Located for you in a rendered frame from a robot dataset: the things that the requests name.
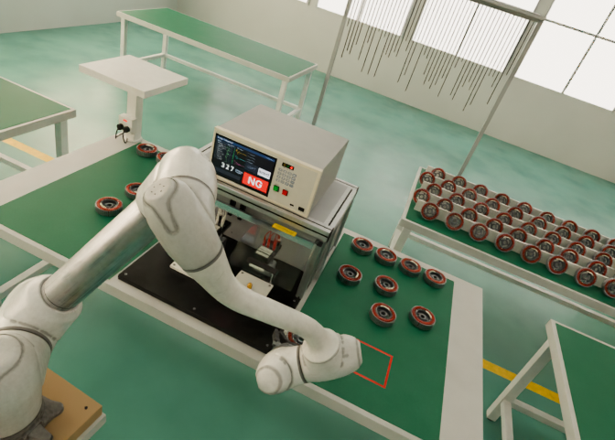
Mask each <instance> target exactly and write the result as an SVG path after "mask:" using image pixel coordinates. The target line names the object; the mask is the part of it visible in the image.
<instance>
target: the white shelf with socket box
mask: <svg viewBox="0 0 615 440"><path fill-rule="evenodd" d="M79 71H80V72H82V73H84V74H87V75H89V76H92V77H94V78H95V79H98V80H101V81H104V82H106V83H108V84H111V85H113V86H115V87H117V88H119V89H122V90H124V91H127V112H126V113H122V114H119V124H117V125H116V127H117V130H116V133H115V139H116V138H117V137H118V136H119V135H121V134H122V135H123V140H124V142H125V143H127V142H129V143H134V144H137V143H141V142H142V141H143V138H142V137H141V130H142V115H143V100H144V99H145V98H148V97H151V96H154V95H157V94H159V93H162V92H165V91H170V90H173V89H176V88H178V87H181V86H184V85H187V84H188V78H186V77H183V76H181V75H178V74H177V73H174V72H172V71H169V70H166V69H163V68H161V67H158V66H157V65H154V64H152V63H149V62H147V61H144V60H142V59H139V58H136V57H134V56H132V55H126V56H121V57H116V58H111V59H103V60H97V61H93V62H88V63H83V64H79ZM118 130H121V131H123V132H122V133H121V134H119V135H117V131H118ZM124 133H126V134H125V136H124ZM116 135H117V136H116Z"/></svg>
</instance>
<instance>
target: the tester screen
mask: <svg viewBox="0 0 615 440"><path fill-rule="evenodd" d="M221 162H223V163H225V164H228V165H230V166H234V167H235V169H234V173H233V172H232V171H229V170H227V169H225V168H222V167H221ZM246 162H247V163H249V164H252V165H254V166H257V167H260V168H262V169H263V170H266V171H268V172H270V173H271V175H272V171H273V167H274V163H275V160H274V159H272V158H270V157H268V156H264V155H262V154H259V153H257V152H255V151H253V150H251V149H248V148H246V147H244V146H241V145H238V144H236V143H234V142H232V141H229V140H227V139H225V138H222V137H220V136H218V135H217V138H216V144H215V149H214V155H213V160H212V164H213V165H214V166H216V167H218V168H220V169H223V170H225V171H227V172H230V173H232V174H234V175H235V176H238V177H240V180H237V179H235V178H233V177H229V176H227V175H225V174H223V173H221V172H219V171H217V170H215V171H216V173H218V174H220V175H222V176H225V177H227V178H229V179H232V180H234V181H236V182H239V183H241V184H243V185H245V184H244V183H242V182H243V173H244V172H246V173H248V174H250V175H253V176H255V177H259V178H261V179H262V180H264V181H267V182H270V178H271V175H270V178H269V179H267V178H265V177H262V176H259V175H257V174H255V173H253V172H251V171H249V170H246V169H245V166H246ZM245 186H247V187H249V188H252V187H250V186H248V185H245ZM252 189H255V190H257V191H259V192H261V193H264V192H262V191H260V190H258V189H256V188H252ZM264 194H265V195H266V193H264Z"/></svg>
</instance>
